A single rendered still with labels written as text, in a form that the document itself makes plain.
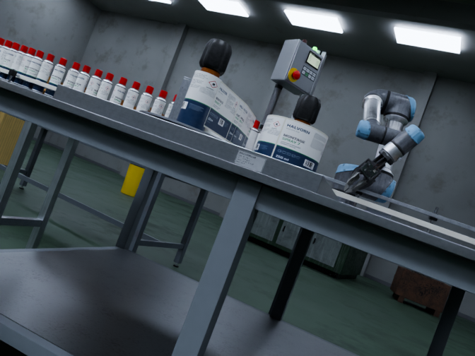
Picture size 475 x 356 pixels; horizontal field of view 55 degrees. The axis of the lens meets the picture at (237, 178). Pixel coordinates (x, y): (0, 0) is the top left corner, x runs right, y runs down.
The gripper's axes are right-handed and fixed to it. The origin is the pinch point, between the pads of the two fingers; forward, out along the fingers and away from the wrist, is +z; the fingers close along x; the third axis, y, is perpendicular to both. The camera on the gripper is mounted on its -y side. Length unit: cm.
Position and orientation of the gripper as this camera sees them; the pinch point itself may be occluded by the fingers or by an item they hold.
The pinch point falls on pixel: (347, 189)
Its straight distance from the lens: 186.5
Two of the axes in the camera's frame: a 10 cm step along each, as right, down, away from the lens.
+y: -2.7, -1.3, -9.5
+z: -7.6, 6.4, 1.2
